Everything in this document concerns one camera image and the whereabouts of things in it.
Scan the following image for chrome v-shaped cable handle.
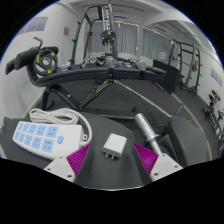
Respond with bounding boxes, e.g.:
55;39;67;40
79;53;105;69

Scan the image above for black exercise machine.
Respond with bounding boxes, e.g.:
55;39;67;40
201;89;224;134

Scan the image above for black weight bench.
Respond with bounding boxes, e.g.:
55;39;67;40
4;46;168;111

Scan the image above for grey window curtain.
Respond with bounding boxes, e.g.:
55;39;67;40
142;27;173;63
89;20;138;56

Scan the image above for white charger block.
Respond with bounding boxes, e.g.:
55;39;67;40
102;133;128;160

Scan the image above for black weight plate yellow marks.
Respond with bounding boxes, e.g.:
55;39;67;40
32;48;59;77

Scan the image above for black box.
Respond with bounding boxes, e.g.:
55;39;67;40
152;59;181;95

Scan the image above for large purple wall poster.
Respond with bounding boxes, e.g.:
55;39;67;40
18;15;49;36

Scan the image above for small purple wall poster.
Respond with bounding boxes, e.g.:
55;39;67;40
210;68;224;88

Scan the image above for silver barbell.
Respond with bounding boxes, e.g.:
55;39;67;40
113;79;164;156

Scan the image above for small black plate on rack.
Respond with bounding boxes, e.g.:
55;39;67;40
100;29;117;47

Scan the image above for chrome dumbbell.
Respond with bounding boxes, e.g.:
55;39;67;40
135;59;149;72
105;57;118;69

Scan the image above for flat black weight plate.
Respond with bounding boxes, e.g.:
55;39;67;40
148;65;168;73

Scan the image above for white power strip cable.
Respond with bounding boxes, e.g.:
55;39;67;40
29;107;94;148

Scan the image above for black squat rack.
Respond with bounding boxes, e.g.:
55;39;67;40
169;39;203;96

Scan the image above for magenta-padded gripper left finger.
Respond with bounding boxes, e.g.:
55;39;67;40
43;143;93;184

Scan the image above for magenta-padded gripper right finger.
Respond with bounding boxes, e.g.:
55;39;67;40
132;142;184;183

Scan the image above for black power rack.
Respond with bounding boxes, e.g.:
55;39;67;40
68;3;119;66

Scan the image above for black padded cushion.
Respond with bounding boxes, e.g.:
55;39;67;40
159;114;211;168

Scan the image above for white power strip blue sockets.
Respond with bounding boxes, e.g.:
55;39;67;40
12;120;88;161

